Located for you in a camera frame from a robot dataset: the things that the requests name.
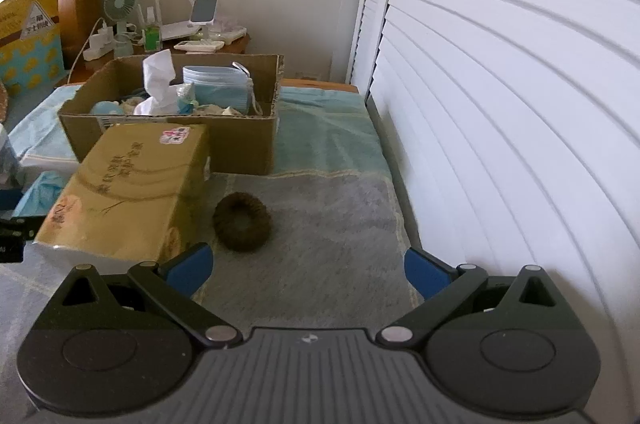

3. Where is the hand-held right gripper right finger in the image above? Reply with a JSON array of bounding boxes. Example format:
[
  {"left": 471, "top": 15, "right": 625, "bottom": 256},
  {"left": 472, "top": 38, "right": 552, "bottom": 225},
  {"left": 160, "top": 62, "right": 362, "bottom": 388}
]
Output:
[{"left": 375, "top": 246, "right": 572, "bottom": 349}]

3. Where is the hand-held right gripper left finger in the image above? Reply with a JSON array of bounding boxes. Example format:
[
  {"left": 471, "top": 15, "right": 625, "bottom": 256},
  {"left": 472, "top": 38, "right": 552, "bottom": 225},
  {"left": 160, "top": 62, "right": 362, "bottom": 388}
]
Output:
[{"left": 47, "top": 242, "right": 242, "bottom": 349}]

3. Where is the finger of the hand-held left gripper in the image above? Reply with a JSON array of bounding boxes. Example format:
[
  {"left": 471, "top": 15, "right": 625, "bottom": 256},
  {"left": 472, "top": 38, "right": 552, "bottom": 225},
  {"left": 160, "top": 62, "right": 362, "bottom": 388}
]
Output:
[{"left": 0, "top": 214, "right": 41, "bottom": 242}]

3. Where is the brown scrunchie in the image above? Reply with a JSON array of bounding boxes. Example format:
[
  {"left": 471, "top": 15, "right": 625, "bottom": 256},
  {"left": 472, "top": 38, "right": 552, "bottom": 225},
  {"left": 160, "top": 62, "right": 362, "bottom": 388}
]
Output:
[{"left": 212, "top": 192, "right": 274, "bottom": 251}]

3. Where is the brown cardboard box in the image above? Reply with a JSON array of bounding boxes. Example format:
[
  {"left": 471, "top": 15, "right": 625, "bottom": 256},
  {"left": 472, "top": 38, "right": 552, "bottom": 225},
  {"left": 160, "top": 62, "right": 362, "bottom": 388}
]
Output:
[{"left": 57, "top": 54, "right": 285, "bottom": 176}]

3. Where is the cream cloth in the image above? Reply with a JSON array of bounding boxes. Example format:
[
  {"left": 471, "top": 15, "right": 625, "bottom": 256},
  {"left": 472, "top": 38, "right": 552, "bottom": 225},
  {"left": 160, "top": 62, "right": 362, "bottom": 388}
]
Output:
[{"left": 197, "top": 103, "right": 247, "bottom": 118}]

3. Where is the blue face mask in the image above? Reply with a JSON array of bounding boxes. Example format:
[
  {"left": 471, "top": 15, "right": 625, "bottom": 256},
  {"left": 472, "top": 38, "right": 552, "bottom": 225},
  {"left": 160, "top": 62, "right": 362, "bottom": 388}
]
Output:
[
  {"left": 14, "top": 170, "right": 77, "bottom": 218},
  {"left": 182, "top": 62, "right": 264, "bottom": 118}
]

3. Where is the white cloth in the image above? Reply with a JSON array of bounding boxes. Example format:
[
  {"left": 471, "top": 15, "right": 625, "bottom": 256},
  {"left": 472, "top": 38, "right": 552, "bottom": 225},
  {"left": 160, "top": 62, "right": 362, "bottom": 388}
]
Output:
[{"left": 132, "top": 51, "right": 180, "bottom": 116}]

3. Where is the crumpled blue face mask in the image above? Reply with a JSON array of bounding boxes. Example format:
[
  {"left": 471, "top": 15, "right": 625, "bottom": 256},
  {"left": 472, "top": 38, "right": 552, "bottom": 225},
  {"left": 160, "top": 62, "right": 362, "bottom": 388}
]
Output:
[{"left": 14, "top": 170, "right": 77, "bottom": 218}]

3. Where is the clear jar with white lid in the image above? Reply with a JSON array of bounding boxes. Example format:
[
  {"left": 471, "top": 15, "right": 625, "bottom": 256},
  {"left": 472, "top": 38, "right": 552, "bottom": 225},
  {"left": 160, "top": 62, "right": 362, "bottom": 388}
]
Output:
[{"left": 0, "top": 126, "right": 25, "bottom": 211}]

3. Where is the gold wrapped tissue pack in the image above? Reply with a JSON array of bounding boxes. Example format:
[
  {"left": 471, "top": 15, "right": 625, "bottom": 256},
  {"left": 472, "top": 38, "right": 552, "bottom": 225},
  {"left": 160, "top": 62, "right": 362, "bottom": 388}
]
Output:
[{"left": 31, "top": 124, "right": 211, "bottom": 266}]

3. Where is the grey checked blanket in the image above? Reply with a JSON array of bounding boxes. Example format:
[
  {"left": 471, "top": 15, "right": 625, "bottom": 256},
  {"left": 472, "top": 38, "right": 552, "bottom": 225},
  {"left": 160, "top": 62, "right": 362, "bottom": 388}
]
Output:
[{"left": 0, "top": 171, "right": 426, "bottom": 410}]

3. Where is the yellow snack bag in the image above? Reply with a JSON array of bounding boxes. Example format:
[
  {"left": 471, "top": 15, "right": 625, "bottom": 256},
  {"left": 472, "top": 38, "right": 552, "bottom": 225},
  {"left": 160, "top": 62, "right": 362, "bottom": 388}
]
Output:
[{"left": 0, "top": 0, "right": 66, "bottom": 98}]

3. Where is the wide white louvered door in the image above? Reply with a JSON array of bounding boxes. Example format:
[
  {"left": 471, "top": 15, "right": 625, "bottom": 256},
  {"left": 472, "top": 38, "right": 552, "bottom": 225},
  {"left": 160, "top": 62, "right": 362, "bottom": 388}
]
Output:
[{"left": 367, "top": 0, "right": 640, "bottom": 424}]

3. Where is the white power strip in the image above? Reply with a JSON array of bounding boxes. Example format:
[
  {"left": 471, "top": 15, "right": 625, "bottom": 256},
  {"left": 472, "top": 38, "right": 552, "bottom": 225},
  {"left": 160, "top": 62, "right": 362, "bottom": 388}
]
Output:
[{"left": 82, "top": 30, "right": 117, "bottom": 61}]

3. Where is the white remote control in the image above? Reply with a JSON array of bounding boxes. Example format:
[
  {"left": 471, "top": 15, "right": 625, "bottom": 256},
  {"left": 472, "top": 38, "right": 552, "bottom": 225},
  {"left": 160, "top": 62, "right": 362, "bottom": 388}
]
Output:
[{"left": 173, "top": 38, "right": 227, "bottom": 54}]

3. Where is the wooden nightstand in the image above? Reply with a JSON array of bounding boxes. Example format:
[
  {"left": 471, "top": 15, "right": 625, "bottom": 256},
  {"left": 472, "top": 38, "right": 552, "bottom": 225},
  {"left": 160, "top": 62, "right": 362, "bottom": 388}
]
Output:
[{"left": 54, "top": 31, "right": 252, "bottom": 89}]

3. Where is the green spray bottle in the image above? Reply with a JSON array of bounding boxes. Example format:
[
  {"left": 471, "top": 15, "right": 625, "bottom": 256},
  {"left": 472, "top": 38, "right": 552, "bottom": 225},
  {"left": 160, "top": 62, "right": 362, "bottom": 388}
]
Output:
[{"left": 142, "top": 3, "right": 160, "bottom": 53}]

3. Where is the white router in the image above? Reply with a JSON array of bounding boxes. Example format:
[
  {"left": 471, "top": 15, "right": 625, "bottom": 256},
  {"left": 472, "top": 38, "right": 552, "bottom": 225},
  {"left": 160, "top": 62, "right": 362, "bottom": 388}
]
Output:
[{"left": 151, "top": 0, "right": 203, "bottom": 41}]

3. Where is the mint green desk fan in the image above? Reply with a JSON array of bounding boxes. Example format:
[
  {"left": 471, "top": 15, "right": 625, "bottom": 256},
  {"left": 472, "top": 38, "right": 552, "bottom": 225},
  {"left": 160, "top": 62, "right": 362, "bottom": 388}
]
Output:
[{"left": 103, "top": 0, "right": 139, "bottom": 58}]

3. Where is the white device with screen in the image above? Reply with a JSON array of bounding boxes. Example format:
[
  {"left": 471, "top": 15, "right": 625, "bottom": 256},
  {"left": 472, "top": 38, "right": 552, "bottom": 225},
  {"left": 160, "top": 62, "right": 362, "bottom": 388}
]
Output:
[{"left": 188, "top": 0, "right": 219, "bottom": 41}]

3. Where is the narrow white louvered door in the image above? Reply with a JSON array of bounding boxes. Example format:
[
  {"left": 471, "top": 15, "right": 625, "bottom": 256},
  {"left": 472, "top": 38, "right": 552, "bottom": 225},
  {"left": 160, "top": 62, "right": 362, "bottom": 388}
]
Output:
[{"left": 347, "top": 0, "right": 407, "bottom": 102}]

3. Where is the white power cable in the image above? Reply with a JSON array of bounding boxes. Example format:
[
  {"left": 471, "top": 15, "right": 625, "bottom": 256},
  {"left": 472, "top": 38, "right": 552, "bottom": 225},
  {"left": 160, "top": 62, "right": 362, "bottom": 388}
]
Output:
[{"left": 66, "top": 17, "right": 107, "bottom": 81}]

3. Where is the wooden bed frame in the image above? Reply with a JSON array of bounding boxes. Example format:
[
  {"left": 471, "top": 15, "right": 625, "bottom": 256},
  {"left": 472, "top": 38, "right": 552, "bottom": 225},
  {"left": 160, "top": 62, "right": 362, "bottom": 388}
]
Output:
[{"left": 279, "top": 78, "right": 362, "bottom": 95}]

